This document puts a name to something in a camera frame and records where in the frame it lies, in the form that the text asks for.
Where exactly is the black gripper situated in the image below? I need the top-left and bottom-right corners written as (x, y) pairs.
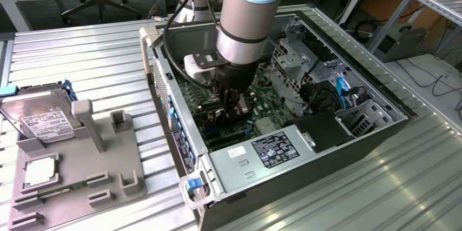
top-left (211, 61), bottom-right (260, 94)

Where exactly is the Nvidia graphics card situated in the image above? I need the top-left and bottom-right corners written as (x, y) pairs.
top-left (197, 97), bottom-right (255, 128)

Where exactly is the green motherboard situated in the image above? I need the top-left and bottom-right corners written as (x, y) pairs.
top-left (175, 70), bottom-right (300, 153)

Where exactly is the perforated metal drive cage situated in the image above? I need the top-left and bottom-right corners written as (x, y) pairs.
top-left (270, 37), bottom-right (348, 102)

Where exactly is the silver chipset heatsink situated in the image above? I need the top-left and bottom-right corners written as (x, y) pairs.
top-left (255, 119), bottom-right (279, 135)

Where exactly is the black fan shroud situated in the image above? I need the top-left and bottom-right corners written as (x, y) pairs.
top-left (282, 111), bottom-right (358, 154)

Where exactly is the grey power supply unit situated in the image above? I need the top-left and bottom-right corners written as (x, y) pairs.
top-left (208, 130), bottom-right (315, 194)

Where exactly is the metal disk bay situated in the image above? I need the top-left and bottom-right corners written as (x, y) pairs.
top-left (332, 100), bottom-right (387, 137)

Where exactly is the blue case latch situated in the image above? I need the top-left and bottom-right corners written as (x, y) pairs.
top-left (184, 177), bottom-right (201, 190)

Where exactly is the open black PC case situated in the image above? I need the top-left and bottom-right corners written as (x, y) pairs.
top-left (139, 3), bottom-right (416, 231)

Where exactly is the black office chair base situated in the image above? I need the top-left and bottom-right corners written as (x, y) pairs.
top-left (59, 0), bottom-right (143, 25)

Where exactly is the blue plastic disk carrier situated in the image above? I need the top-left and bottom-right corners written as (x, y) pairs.
top-left (0, 78), bottom-right (79, 102)

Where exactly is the grey equipment box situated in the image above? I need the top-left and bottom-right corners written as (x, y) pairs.
top-left (374, 24), bottom-right (430, 63)

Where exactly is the grey plastic parts rack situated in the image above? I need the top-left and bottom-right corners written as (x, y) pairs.
top-left (7, 99), bottom-right (149, 231)

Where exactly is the hard disk drive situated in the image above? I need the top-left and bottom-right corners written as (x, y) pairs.
top-left (0, 91), bottom-right (83, 144)

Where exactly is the green loose RAM stick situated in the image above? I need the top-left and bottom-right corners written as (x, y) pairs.
top-left (35, 181), bottom-right (91, 197)

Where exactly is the CPU chip with silver lid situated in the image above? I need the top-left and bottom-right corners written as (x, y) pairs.
top-left (23, 159), bottom-right (59, 186)

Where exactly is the grey wrist camera housing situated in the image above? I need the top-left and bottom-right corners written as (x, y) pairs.
top-left (181, 51), bottom-right (228, 86)

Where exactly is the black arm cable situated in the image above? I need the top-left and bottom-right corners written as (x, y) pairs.
top-left (161, 0), bottom-right (217, 89)

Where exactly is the blue SATA wire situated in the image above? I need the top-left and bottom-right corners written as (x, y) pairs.
top-left (334, 77), bottom-right (350, 110)

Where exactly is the black table cable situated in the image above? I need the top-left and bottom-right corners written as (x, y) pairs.
top-left (394, 60), bottom-right (462, 97)

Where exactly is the aluminium frame rack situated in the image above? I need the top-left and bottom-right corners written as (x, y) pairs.
top-left (367, 0), bottom-right (462, 59)

